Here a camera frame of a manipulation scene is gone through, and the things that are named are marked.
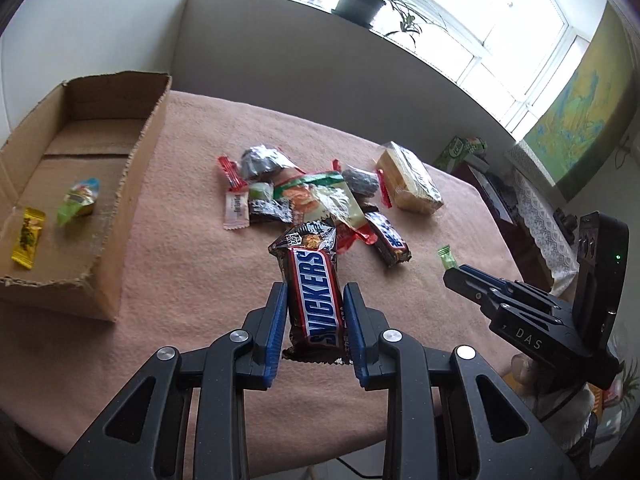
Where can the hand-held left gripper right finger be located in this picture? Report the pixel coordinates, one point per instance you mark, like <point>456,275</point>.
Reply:
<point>352,330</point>

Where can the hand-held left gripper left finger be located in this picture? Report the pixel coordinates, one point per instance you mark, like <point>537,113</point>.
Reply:
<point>275,330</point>

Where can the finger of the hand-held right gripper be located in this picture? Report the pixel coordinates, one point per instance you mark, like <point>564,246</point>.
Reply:
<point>465,287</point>
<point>500,285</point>

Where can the small green candy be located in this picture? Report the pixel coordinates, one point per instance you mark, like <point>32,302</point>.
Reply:
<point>448,259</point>

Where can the large brown chocolate bar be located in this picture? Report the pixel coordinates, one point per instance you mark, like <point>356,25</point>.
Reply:
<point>312,280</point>

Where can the small brown chocolate bar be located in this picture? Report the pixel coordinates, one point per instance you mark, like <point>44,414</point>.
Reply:
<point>390,240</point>

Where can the red clear snack packet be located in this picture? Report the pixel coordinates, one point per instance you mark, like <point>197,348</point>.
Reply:
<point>350,240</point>

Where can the dark packet white print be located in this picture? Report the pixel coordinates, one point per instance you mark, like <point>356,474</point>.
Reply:
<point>270,210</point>

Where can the white pink candy packet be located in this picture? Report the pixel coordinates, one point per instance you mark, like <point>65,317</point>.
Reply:
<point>236,210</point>

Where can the large printed snack bag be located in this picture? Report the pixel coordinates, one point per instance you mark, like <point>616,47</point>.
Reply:
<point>315,197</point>

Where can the green pastry clear packet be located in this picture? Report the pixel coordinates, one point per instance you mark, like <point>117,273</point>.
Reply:
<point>260,192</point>

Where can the dark snack red-edged wrapper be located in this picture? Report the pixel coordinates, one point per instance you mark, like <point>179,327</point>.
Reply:
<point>360,180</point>

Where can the red white candy stick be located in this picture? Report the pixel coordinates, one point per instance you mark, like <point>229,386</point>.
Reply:
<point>231,172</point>

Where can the silver foil dark snack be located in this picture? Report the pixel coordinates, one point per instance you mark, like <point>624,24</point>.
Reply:
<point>262,160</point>

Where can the green jelly cup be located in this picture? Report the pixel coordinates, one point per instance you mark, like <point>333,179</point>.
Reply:
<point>80,197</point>

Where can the yellow candy packet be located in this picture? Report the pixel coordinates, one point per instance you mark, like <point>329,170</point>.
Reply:
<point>29,235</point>

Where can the cardboard box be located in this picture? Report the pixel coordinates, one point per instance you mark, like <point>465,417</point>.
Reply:
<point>95,135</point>

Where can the person's right hand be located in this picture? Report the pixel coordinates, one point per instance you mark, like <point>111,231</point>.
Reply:
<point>522,372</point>

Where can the white lace cloth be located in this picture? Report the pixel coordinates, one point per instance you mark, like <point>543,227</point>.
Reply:
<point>540,230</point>

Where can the dark cabinet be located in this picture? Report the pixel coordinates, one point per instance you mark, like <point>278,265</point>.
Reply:
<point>487,195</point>

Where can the pink tablecloth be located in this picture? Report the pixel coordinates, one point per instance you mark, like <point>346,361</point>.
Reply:
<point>200,270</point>

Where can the wrapped sandwich bread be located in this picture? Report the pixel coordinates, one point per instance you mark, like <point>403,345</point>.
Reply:
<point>410,180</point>

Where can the green carton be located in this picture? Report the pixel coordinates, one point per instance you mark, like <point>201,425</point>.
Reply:
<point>457,152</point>

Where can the window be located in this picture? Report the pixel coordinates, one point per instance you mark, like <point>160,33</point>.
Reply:
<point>500,20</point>

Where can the potted spider plant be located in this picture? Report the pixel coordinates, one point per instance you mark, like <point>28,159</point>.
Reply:
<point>360,2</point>

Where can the wall map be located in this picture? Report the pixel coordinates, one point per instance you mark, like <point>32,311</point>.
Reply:
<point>580,115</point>

